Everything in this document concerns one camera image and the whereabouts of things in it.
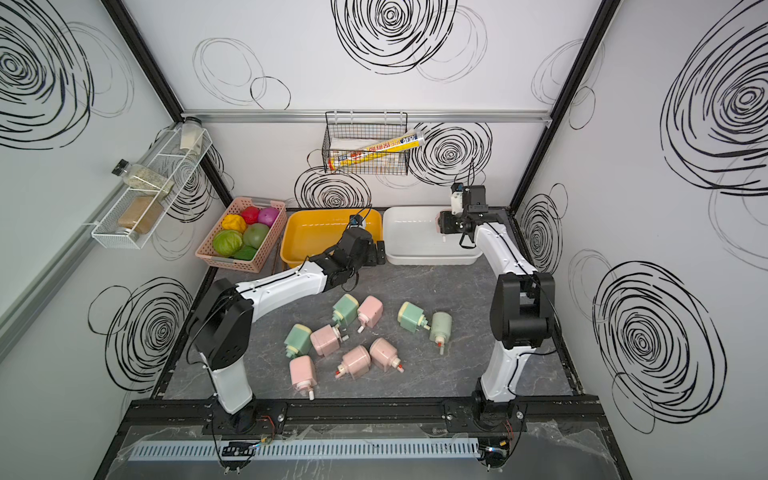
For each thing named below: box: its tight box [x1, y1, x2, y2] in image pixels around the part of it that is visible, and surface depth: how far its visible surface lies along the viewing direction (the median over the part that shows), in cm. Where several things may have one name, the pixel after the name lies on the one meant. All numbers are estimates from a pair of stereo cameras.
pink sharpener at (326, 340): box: [310, 324, 343, 357], surface depth 82 cm
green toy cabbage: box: [213, 230, 243, 257], surface depth 104 cm
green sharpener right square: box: [397, 301, 431, 333], surface depth 86 cm
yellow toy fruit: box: [221, 214, 247, 234], surface depth 110 cm
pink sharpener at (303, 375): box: [290, 355, 318, 401], surface depth 77 cm
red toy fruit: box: [242, 206, 259, 225], surface depth 114 cm
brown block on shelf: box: [118, 195, 164, 234], surface depth 70 cm
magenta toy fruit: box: [257, 207, 279, 228], surface depth 114 cm
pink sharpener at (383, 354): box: [369, 337, 404, 373], surface depth 79 cm
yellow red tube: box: [327, 133, 425, 169], surface depth 86 cm
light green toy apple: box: [242, 222, 269, 249], surface depth 105 cm
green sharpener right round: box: [429, 311, 453, 355], surface depth 84 cm
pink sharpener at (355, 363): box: [335, 345, 371, 379], surface depth 77 cm
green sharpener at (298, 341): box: [284, 323, 312, 359], surface depth 82 cm
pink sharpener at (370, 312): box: [357, 295, 384, 333], surface depth 88 cm
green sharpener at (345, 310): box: [332, 293, 359, 331], surface depth 88 cm
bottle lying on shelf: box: [111, 159, 175, 196], surface depth 73 cm
